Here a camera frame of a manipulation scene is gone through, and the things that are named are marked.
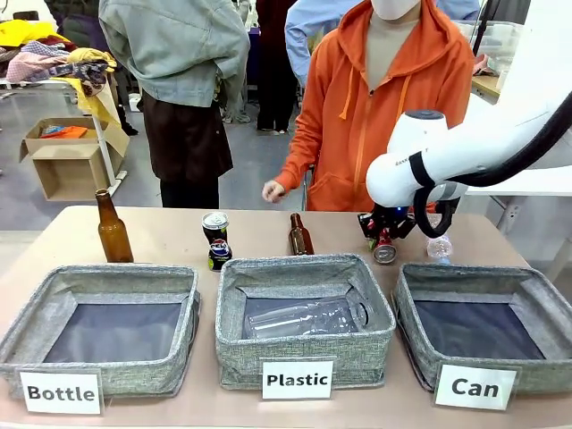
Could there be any red crushed can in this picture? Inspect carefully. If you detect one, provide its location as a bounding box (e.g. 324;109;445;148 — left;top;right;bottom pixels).
373;227;399;265

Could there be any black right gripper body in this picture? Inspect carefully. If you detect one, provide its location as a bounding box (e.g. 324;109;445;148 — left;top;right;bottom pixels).
357;204;417;242

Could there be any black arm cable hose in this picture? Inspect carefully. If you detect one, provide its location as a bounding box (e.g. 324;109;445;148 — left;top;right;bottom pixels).
413;90;572;240

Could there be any small brown glass bottle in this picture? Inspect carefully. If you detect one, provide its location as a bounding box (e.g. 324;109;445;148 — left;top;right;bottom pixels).
288;213;315;257

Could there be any white Can label card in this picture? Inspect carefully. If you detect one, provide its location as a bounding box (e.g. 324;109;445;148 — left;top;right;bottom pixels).
433;363;518;412

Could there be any white face mask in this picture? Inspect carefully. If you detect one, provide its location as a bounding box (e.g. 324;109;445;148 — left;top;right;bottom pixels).
370;0;422;21

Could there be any black strap on arm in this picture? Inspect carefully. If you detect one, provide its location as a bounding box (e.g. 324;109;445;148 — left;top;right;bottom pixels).
409;150;437;187

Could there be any pile of colourful clothes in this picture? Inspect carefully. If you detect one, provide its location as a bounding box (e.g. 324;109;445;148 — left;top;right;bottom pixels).
0;19;118;98

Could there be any grey basket with Plastic label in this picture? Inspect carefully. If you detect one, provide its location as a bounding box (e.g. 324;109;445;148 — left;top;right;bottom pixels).
214;254;398;391

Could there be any white clothes table frame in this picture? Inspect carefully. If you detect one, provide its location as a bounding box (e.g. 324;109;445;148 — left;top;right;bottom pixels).
0;76;129;198

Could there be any clear plastic storage box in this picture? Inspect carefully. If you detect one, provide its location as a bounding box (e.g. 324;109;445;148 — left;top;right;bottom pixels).
458;19;525;78

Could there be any person in orange hoodie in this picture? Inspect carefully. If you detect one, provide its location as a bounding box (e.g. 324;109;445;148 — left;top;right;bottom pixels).
275;0;475;213

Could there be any white Plastic label card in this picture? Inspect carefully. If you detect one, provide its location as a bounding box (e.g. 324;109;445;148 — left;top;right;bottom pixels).
261;359;335;400

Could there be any crushed black Pepsi can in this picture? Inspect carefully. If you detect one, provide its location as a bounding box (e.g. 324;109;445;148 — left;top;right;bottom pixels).
201;211;233;273

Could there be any large clear plastic bottle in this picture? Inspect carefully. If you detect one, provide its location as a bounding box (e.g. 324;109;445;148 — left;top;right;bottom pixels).
243;298;370;340

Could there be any person's right forearm orange sleeve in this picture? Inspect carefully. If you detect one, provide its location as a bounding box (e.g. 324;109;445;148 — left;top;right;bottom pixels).
275;111;319;194

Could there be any white side table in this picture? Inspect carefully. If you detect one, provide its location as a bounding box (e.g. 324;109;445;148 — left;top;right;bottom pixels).
464;167;572;282

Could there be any grey basket with Can label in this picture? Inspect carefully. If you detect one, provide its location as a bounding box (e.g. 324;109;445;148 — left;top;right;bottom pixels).
392;262;572;397

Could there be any grey basket with Bottle label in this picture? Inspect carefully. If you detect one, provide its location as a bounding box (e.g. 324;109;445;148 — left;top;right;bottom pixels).
0;264;201;400

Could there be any open cardboard box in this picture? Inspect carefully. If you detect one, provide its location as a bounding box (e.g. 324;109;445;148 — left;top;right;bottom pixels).
18;116;130;202

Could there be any white Bottle label card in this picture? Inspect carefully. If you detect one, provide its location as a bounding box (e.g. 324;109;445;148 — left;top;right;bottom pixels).
18;369;104;416

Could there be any person's right hand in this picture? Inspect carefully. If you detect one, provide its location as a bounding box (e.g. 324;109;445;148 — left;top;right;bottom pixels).
261;180;287;205

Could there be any person in grey-green jacket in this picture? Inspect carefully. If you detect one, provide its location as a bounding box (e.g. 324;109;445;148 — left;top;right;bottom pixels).
97;0;251;209

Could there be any person in blue shirt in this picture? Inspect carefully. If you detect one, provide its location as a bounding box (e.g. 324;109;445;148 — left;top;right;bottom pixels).
284;0;482;90

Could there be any small clear plastic bottle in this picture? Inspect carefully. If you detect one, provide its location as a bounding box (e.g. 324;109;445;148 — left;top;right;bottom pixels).
425;213;453;265

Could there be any large brown glass bottle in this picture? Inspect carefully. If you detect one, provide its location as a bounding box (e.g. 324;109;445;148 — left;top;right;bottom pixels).
95;188;135;264

